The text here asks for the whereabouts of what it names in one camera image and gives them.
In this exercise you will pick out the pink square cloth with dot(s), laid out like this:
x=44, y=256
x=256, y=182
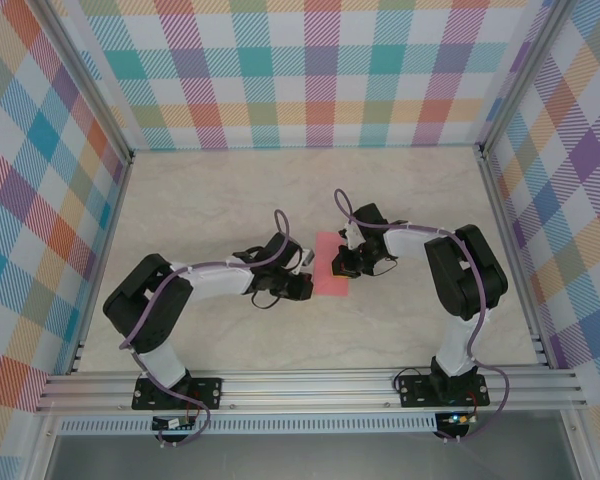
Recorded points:
x=325, y=280

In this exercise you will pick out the grey metal panel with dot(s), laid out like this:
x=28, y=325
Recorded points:
x=305, y=457

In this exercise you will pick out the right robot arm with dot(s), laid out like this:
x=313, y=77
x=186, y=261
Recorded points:
x=470, y=280

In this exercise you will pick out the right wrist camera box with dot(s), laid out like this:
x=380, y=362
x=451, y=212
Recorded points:
x=352, y=235

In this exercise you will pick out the circuit board with green light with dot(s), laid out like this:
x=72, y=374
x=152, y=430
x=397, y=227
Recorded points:
x=460, y=419

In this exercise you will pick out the aluminium table side rail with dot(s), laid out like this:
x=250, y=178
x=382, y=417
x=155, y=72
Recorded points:
x=505, y=240
x=105, y=260

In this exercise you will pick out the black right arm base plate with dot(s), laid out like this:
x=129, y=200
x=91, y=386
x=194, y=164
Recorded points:
x=415, y=392

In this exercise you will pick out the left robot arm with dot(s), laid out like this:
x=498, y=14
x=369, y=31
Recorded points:
x=145, y=295

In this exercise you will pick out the circuit board with label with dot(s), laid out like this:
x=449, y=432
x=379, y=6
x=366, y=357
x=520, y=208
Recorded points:
x=172, y=424

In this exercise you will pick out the aluminium mounting rail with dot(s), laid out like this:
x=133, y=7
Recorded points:
x=305, y=390

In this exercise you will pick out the aluminium frame post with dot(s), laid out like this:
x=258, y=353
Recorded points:
x=520, y=80
x=87, y=85

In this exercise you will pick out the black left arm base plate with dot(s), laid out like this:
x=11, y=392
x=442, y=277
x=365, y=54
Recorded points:
x=205, y=392

